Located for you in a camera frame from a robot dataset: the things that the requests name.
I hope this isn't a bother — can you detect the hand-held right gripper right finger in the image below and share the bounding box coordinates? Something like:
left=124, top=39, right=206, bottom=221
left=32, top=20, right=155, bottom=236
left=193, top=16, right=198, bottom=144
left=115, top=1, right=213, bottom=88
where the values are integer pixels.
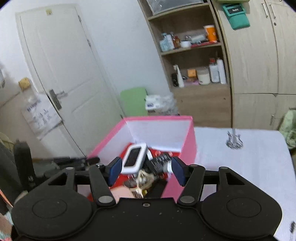
left=171, top=156, right=245, bottom=207

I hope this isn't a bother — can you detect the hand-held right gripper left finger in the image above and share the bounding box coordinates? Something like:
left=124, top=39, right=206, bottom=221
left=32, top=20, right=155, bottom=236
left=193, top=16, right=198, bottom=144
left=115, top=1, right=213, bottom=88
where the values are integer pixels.
left=47, top=156, right=123, bottom=208

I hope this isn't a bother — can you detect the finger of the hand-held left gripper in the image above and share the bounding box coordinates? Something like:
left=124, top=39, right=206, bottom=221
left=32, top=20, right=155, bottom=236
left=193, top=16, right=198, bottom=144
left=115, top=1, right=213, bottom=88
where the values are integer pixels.
left=69, top=157, right=100, bottom=166

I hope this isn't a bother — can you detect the black power bank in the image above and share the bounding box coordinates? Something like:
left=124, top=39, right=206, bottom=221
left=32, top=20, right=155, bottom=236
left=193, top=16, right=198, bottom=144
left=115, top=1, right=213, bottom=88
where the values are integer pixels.
left=145, top=153, right=173, bottom=175

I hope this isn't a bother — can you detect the pink rounded case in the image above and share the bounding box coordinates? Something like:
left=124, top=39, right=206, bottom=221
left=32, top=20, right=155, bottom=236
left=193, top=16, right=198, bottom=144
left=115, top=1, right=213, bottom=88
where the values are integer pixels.
left=110, top=186, right=137, bottom=202

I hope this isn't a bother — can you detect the pink cardboard box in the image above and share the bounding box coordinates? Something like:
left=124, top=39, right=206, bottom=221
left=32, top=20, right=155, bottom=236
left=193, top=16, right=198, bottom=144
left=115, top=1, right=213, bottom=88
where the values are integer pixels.
left=87, top=116, right=197, bottom=202

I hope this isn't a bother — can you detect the beige hair claw clip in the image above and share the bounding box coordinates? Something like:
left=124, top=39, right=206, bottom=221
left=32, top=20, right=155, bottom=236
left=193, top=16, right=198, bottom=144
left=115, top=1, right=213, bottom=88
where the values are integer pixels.
left=135, top=170, right=156, bottom=186

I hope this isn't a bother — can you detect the dark cloth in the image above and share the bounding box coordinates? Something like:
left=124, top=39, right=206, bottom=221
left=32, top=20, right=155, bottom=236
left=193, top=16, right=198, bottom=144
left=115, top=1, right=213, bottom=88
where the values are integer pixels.
left=0, top=132, right=30, bottom=214

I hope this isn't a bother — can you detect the white device with dark screen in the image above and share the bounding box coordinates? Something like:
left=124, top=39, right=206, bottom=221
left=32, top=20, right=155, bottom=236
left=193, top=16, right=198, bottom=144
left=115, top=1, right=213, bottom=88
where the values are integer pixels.
left=122, top=143, right=149, bottom=175

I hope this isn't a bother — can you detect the red flat box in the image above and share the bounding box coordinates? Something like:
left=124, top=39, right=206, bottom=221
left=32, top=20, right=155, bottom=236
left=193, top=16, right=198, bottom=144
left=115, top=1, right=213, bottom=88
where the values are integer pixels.
left=88, top=148, right=183, bottom=202

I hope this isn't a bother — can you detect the printed plastic bag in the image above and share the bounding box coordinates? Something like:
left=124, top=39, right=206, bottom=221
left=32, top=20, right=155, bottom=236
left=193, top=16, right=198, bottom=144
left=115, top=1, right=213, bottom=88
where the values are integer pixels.
left=20, top=93, right=63, bottom=141

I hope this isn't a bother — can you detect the clear plastic bag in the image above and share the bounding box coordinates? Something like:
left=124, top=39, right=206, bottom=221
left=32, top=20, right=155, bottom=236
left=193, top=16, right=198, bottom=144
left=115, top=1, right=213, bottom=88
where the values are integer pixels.
left=145, top=93, right=179, bottom=115

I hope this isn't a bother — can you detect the light green panel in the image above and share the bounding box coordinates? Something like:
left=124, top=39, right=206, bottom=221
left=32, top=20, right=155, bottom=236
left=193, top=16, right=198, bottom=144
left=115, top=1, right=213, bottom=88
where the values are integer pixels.
left=120, top=87, right=148, bottom=117

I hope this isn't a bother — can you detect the wooden shelf unit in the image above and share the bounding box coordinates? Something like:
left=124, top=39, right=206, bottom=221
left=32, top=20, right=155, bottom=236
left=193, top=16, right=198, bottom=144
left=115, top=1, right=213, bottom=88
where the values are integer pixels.
left=137, top=0, right=233, bottom=128

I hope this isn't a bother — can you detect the white striped tablecloth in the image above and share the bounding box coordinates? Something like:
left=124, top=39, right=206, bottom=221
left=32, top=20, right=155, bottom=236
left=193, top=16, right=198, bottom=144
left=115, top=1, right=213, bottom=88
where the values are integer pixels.
left=159, top=126, right=296, bottom=241

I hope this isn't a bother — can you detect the yellow door hook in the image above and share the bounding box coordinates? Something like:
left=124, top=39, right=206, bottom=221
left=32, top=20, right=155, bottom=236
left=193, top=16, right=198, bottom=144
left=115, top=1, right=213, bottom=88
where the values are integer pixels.
left=18, top=78, right=31, bottom=90

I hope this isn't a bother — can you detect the white spray bottle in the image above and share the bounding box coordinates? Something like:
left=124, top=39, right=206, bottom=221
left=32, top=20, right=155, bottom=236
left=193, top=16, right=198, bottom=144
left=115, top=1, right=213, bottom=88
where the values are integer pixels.
left=173, top=64, right=185, bottom=88

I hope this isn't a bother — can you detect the white door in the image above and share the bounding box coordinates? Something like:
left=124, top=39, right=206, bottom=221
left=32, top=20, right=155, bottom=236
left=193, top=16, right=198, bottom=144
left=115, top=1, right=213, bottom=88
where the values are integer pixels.
left=16, top=3, right=125, bottom=158

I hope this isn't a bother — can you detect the white round jar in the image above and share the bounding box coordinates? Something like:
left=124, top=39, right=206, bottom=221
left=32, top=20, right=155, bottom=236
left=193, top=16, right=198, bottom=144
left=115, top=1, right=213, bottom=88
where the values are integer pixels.
left=196, top=68, right=211, bottom=85

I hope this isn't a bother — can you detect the clear bottle with red cap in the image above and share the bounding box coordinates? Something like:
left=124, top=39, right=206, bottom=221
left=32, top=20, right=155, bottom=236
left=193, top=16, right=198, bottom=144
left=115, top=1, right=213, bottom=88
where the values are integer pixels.
left=209, top=58, right=220, bottom=83

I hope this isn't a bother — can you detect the tall white bottle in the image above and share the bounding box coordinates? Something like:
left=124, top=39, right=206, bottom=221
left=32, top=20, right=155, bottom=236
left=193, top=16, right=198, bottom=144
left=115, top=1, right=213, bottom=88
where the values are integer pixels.
left=217, top=59, right=227, bottom=84

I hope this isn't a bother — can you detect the pale green cloth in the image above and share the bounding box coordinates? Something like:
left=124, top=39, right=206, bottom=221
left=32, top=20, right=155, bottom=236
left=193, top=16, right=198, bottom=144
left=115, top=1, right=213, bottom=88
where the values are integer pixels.
left=279, top=109, right=296, bottom=149

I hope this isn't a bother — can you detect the blue and white box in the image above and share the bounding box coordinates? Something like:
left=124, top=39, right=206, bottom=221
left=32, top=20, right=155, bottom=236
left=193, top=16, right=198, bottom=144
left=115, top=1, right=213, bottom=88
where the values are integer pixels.
left=159, top=34, right=175, bottom=52

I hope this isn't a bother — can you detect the red flat tray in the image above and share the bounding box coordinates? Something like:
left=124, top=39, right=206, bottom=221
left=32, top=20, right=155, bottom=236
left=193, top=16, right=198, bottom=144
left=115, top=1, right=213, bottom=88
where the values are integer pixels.
left=191, top=41, right=220, bottom=48

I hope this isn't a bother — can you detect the white tube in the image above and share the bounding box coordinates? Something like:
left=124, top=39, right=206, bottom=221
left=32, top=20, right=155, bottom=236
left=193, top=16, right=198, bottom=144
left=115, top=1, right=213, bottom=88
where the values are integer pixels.
left=185, top=35, right=207, bottom=44

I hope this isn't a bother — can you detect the light wooden wardrobe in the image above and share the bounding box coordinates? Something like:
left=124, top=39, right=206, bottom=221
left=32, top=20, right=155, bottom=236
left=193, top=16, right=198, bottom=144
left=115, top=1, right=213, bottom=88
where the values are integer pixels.
left=211, top=0, right=296, bottom=130

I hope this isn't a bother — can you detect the orange canister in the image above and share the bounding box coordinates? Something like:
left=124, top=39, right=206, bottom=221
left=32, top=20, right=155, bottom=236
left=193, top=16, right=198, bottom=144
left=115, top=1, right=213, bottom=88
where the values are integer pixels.
left=203, top=25, right=218, bottom=42

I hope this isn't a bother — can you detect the teal fabric pouch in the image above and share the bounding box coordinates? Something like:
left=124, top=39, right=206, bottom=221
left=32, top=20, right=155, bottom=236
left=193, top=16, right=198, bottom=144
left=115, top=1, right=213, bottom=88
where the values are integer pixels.
left=220, top=2, right=250, bottom=30

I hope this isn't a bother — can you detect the clear plastic container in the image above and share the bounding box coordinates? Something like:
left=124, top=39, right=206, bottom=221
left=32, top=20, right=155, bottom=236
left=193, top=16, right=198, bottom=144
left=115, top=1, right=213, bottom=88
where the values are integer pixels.
left=146, top=0, right=204, bottom=14

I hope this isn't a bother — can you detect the metal door handle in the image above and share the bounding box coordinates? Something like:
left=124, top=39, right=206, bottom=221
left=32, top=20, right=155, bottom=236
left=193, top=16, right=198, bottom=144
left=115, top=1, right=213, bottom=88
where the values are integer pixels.
left=49, top=89, right=67, bottom=110

